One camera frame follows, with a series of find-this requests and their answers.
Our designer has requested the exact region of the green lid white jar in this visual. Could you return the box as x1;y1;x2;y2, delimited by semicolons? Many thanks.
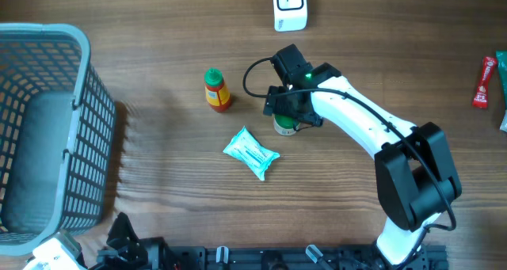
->
273;114;300;136

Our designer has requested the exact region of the teal white sachet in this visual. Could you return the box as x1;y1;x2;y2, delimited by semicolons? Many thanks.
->
223;127;280;181

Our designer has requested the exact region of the red sauce bottle green cap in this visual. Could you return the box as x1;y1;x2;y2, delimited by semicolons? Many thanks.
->
204;68;232;112

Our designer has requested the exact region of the red stick sachet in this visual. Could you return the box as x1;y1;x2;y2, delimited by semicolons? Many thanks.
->
472;56;497;108

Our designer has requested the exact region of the green glove package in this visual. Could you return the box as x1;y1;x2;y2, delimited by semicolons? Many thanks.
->
496;51;507;132

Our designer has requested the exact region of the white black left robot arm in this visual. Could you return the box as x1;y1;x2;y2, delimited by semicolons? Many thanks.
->
25;212;181;270

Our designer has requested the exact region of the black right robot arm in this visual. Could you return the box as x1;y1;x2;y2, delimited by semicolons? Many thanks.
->
263;44;462;269

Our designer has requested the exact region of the white barcode scanner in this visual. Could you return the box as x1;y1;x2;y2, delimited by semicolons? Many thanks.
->
273;0;308;32

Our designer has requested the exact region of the grey plastic mesh basket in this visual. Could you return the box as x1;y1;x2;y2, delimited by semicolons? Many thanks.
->
1;23;116;256

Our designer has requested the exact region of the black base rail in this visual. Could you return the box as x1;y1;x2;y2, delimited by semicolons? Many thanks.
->
97;244;449;270

